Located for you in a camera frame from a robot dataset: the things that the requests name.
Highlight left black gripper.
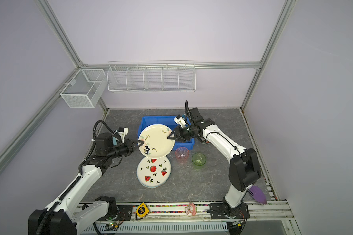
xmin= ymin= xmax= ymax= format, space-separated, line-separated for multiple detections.
xmin=107 ymin=138 xmax=144 ymax=159

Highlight white floral plate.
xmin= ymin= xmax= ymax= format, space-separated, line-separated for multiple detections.
xmin=138 ymin=124 xmax=175 ymax=159

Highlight white watermelon plate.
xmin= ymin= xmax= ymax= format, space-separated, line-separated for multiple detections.
xmin=137 ymin=156 xmax=171 ymax=188

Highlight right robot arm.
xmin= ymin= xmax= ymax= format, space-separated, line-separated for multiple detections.
xmin=168 ymin=101 xmax=262 ymax=219

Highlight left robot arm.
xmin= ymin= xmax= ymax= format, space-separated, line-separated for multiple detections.
xmin=28 ymin=120 xmax=144 ymax=235

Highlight blue plastic bin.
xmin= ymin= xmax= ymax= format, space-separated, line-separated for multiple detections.
xmin=136 ymin=115 xmax=196 ymax=152

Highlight pink transparent cup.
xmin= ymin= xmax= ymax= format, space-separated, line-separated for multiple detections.
xmin=175 ymin=147 xmax=190 ymax=164

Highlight stacked patterned bowls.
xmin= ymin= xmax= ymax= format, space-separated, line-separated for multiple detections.
xmin=197 ymin=138 xmax=210 ymax=145

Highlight green transparent cup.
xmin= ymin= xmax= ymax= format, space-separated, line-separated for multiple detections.
xmin=192 ymin=152 xmax=207 ymax=169

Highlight yellow tape measure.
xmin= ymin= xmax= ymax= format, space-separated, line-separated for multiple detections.
xmin=135 ymin=203 xmax=150 ymax=220

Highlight white mesh box basket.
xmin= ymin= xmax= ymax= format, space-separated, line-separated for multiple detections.
xmin=60 ymin=69 xmax=107 ymax=109

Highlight pink toy figure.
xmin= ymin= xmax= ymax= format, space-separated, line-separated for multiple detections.
xmin=185 ymin=202 xmax=197 ymax=216

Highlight white vent grille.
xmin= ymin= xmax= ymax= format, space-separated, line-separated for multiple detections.
xmin=97 ymin=221 xmax=228 ymax=235

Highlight purple pink spatula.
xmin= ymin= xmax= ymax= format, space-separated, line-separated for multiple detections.
xmin=248 ymin=186 xmax=267 ymax=205

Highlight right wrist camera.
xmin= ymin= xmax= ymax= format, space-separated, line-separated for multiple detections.
xmin=174 ymin=115 xmax=186 ymax=127

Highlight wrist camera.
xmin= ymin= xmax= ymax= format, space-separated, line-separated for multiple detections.
xmin=118 ymin=127 xmax=128 ymax=142
xmin=174 ymin=115 xmax=186 ymax=127

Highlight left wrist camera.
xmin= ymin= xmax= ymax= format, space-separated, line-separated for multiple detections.
xmin=118 ymin=127 xmax=128 ymax=142

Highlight white wire shelf basket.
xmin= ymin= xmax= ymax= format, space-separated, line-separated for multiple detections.
xmin=106 ymin=60 xmax=196 ymax=93

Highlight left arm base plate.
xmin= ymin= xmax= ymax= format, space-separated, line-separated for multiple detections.
xmin=105 ymin=205 xmax=133 ymax=221

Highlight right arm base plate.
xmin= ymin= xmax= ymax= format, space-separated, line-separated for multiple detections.
xmin=208 ymin=203 xmax=250 ymax=219

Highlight aluminium front rail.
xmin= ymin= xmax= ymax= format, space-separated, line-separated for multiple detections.
xmin=45 ymin=200 xmax=295 ymax=225

